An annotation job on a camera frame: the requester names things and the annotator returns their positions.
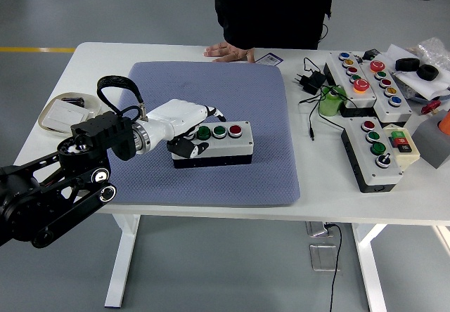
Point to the white shallow tray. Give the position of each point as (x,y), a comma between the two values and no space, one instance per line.
(93,105)

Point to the small black connector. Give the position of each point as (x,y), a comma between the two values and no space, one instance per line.
(371,55)

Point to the person's hand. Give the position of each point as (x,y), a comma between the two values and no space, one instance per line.
(232,52)

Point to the metal floor socket plate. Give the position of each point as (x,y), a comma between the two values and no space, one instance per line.
(323,257)

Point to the grey-blue textured mat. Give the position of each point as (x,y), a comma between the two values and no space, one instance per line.
(228,90)

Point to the dark metal bolt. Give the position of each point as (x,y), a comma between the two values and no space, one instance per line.
(75,99)

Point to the red mushroom knob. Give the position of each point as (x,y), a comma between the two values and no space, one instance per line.
(430,107)

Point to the grey angled block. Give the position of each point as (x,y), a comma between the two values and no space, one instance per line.
(430,143)

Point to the five-button box orange-ringed stop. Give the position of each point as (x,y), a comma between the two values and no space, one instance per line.
(367,97)

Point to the beige green-red switch box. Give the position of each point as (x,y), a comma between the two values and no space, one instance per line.
(409,157)

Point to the grey under-table control box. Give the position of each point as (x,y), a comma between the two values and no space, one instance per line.
(316,229)

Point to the person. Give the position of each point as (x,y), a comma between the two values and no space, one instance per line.
(270,10)

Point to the purple-edged label card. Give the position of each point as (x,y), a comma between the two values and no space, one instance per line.
(269,59)

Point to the four-button control box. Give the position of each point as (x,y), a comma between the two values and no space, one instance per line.
(228,150)

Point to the green plastic bottle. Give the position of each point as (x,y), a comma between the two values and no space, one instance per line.
(328,106)

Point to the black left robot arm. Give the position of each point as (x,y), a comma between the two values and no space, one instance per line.
(35,192)

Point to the white table leg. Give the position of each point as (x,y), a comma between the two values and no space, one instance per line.
(123,255)
(372,273)

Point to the orange cylinder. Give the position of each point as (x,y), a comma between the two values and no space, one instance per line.
(444,122)

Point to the four-button box with selector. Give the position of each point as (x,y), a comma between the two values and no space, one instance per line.
(385,176)

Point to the five-button box red stop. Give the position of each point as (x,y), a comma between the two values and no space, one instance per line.
(385,110)

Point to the white paper sheet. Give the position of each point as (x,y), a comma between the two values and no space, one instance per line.
(422,85)

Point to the clear plastic bag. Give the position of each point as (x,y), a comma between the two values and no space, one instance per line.
(436,50)

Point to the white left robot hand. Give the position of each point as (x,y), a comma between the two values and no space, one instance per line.
(175,113)

